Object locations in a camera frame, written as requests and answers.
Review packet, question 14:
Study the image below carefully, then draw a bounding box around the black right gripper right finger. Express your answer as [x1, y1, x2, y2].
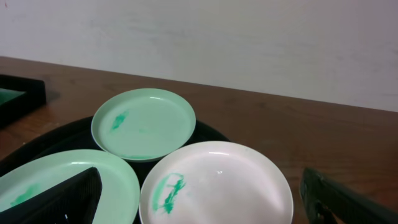
[299, 167, 397, 224]

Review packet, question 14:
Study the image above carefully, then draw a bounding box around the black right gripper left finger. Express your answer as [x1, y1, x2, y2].
[1, 167, 102, 224]

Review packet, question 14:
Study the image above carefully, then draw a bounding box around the mint green plate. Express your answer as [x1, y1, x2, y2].
[1, 149, 140, 224]
[91, 88, 197, 162]

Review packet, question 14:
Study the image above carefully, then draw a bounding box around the round black serving tray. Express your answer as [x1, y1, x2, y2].
[0, 115, 231, 224]

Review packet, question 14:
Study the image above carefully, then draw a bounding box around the black rectangular soapy water tray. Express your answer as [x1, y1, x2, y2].
[1, 74, 46, 128]

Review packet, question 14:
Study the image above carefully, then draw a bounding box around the white plate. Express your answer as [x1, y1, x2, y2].
[139, 141, 294, 224]

